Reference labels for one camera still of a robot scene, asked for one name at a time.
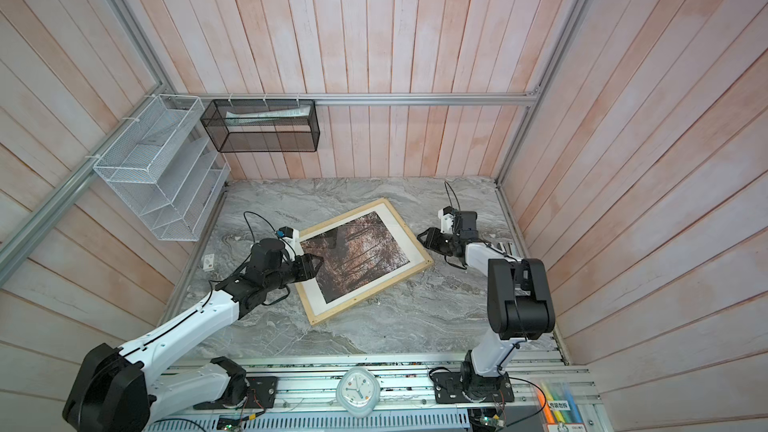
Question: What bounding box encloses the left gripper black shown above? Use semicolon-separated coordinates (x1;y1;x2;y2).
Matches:
265;252;325;291

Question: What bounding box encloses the autumn forest photo print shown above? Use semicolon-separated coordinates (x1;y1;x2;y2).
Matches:
302;212;409;303

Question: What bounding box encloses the light wooden picture frame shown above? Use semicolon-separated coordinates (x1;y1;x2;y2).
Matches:
290;197;435;326

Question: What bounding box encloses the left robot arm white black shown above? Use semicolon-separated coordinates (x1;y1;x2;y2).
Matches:
62;238;324;431

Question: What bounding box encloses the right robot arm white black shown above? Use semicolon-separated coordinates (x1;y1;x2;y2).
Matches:
417;206;556;401

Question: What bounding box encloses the small white box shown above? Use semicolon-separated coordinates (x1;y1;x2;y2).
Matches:
203;254;215;271

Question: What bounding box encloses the white round timer clock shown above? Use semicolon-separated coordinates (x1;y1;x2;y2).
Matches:
336;367;381;418

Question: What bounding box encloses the paper in black basket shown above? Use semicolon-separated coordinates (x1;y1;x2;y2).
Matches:
224;106;311;127

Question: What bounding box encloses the coloured markers tray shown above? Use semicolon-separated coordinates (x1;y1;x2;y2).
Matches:
537;380;589;432

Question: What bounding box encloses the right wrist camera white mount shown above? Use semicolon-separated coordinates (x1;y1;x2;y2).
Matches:
438;206;460;235

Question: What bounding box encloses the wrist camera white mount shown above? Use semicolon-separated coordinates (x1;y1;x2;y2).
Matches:
438;206;460;235
276;226;303;258

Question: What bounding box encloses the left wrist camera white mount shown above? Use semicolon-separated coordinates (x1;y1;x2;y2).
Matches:
276;226;303;258

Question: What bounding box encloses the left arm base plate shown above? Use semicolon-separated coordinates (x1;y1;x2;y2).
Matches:
193;376;278;410

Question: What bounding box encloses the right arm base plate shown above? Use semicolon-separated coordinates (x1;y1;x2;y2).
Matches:
429;368;515;404

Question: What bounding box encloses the black wire mesh basket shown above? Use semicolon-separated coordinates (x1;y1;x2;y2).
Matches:
201;98;321;153

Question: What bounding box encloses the white wire mesh shelf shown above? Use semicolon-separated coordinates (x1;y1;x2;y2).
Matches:
94;94;230;242

